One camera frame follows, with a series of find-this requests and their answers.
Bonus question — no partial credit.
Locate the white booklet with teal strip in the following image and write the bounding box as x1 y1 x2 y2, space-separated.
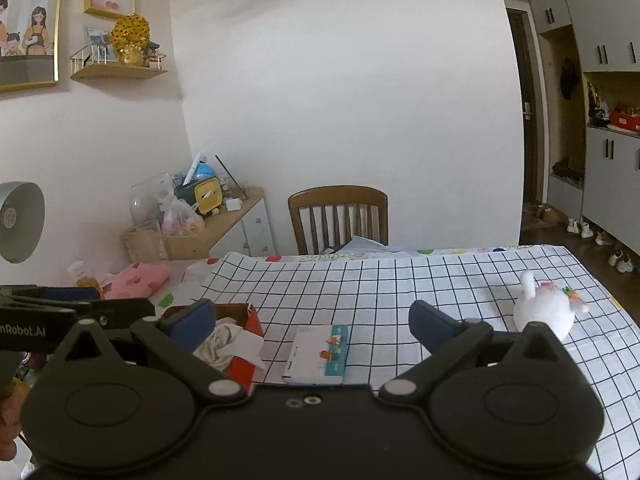
281 324 349 386

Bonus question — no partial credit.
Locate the wooden chair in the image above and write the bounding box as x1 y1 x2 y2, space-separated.
287 185 390 257

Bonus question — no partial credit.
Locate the pink printed cloth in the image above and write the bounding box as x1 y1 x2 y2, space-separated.
102 261 172 301

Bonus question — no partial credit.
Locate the light blue cloth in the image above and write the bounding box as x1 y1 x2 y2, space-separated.
320 236 406 257

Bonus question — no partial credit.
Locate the black hanging bag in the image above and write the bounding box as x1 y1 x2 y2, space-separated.
560 57 581 101

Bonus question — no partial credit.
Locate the wall poster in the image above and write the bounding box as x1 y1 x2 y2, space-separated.
0 0 67 93

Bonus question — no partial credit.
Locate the thin dark stick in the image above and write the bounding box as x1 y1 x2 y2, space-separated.
215 155 248 198

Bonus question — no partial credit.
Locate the bottle of orange liquid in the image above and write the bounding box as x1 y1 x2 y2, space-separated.
66 260 103 298

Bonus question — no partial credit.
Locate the yellow box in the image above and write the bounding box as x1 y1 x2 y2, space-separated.
194 178 221 217

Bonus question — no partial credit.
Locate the white rabbit plush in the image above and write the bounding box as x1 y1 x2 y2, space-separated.
513 270 591 343

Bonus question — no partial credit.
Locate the wooden wall shelf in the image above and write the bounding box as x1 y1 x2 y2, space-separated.
70 45 168 81

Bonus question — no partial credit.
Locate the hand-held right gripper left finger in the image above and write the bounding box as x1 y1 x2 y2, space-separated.
54 299 248 404

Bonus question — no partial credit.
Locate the golden ornament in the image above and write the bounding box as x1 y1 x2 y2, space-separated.
110 14 151 67

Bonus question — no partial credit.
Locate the wooden slat crate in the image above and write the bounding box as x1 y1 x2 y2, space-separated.
124 227 211 263

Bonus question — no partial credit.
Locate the clear glass jar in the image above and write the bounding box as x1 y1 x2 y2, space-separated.
129 174 176 233

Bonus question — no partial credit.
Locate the red tin box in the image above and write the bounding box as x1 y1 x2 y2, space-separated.
160 302 266 393

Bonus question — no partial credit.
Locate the dark door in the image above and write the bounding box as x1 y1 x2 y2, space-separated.
506 7 543 233

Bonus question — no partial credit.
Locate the white drawer cabinet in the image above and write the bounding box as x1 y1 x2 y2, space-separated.
200 186 277 260

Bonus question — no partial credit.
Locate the white cloth bag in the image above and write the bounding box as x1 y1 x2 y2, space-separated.
192 317 246 372

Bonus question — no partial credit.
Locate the grey wardrobe cabinet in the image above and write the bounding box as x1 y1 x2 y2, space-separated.
527 0 640 261

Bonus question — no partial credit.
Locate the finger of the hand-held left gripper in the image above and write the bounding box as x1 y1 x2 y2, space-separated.
0 284 102 307
75 298 156 331

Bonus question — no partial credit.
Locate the person's left hand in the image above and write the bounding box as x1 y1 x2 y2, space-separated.
0 385 31 456

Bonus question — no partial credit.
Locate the small photo frame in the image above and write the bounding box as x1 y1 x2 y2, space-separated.
84 26 112 63

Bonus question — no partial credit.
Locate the plastic bag with pink contents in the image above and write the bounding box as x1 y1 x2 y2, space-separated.
159 195 206 237

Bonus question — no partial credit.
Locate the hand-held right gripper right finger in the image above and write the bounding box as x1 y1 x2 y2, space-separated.
377 300 569 404

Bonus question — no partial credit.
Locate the row of shoes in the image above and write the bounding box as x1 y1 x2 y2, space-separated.
565 216 636 275

